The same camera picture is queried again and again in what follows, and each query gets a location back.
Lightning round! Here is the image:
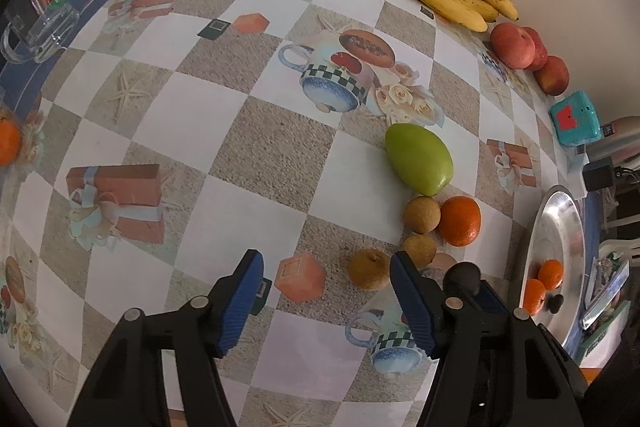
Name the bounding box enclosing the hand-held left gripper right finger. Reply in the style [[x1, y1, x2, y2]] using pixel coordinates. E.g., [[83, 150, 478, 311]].
[[389, 251, 588, 427]]

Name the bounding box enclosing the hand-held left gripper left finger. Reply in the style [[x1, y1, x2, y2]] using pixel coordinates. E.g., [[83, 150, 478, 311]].
[[67, 248, 265, 427]]

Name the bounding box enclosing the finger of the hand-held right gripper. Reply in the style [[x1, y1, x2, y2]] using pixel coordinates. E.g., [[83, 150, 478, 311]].
[[475, 281, 508, 314]]

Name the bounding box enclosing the orange tangerine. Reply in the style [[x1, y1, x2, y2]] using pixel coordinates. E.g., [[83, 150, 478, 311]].
[[438, 196, 482, 248], [522, 278, 547, 317], [0, 119, 23, 166], [538, 259, 566, 292]]

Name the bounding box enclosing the small brown fruit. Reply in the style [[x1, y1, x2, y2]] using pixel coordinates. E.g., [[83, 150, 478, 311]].
[[402, 233, 438, 269], [347, 248, 392, 291], [403, 196, 442, 234]]

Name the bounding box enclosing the round metal plate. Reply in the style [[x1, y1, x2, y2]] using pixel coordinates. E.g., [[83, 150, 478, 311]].
[[520, 184, 587, 348]]

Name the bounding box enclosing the green mango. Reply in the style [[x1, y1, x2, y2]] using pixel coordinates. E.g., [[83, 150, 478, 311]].
[[384, 123, 455, 198]]

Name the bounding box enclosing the silver packet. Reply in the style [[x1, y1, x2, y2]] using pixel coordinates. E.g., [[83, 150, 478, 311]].
[[582, 254, 631, 325]]

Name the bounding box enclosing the green white carton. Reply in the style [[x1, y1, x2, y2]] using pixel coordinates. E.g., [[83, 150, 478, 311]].
[[580, 302, 631, 368]]

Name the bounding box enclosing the white plastic chair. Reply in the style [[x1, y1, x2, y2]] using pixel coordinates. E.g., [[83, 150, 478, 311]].
[[597, 207, 640, 278]]

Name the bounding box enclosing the small white box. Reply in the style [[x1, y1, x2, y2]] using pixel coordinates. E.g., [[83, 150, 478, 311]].
[[567, 146, 588, 198]]

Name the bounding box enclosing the black power adapter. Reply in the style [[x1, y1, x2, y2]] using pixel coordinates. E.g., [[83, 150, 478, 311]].
[[582, 158, 617, 192]]

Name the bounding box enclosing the teal plastic box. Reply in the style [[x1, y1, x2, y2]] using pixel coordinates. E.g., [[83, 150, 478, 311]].
[[549, 90, 601, 148]]

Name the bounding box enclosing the steel thermos flask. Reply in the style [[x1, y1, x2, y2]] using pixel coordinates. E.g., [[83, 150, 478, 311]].
[[587, 116, 640, 158]]

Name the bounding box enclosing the red apple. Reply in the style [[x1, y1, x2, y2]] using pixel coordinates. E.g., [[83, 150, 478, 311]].
[[534, 55, 571, 96], [489, 23, 536, 70], [522, 27, 549, 72]]

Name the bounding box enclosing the clear glass mug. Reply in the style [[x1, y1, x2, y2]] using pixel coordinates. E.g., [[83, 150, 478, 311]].
[[0, 0, 81, 65]]

